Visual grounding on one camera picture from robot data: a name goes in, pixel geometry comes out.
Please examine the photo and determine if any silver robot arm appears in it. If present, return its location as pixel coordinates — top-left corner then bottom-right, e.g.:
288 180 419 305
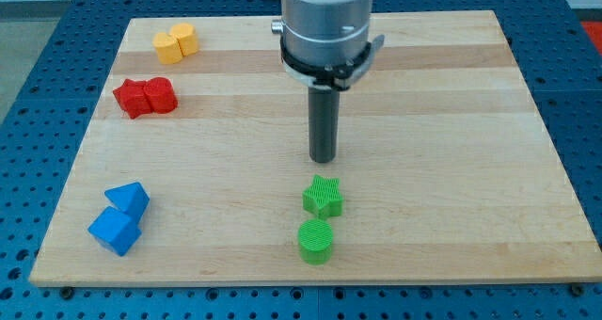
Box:
272 0 385 91

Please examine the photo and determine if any blue triangle block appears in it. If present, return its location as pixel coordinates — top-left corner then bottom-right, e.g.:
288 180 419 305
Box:
104 182 150 223

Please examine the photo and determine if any green star block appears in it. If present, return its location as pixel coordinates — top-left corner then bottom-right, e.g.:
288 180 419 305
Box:
302 175 344 220

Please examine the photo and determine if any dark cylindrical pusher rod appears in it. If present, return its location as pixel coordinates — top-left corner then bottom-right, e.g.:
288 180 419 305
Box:
308 88 340 164

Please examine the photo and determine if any green cylinder block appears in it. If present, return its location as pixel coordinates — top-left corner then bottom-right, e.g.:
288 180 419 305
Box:
297 218 334 265

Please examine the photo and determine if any wooden board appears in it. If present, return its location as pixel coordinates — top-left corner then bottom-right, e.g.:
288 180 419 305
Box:
29 10 601 287

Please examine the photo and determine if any red cylinder block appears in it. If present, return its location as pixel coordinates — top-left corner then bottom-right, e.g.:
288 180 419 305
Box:
143 77 179 114

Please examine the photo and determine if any yellow heart block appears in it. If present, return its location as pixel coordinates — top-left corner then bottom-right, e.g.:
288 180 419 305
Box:
152 32 183 64

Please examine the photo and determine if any yellow hexagon block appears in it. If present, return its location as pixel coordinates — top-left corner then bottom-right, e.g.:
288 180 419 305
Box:
169 23 199 56

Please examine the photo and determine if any red star block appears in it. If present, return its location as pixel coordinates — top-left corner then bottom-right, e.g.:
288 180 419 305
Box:
113 79 152 120

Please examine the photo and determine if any blue cube block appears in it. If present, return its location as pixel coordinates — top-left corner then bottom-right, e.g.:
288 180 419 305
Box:
87 206 141 256

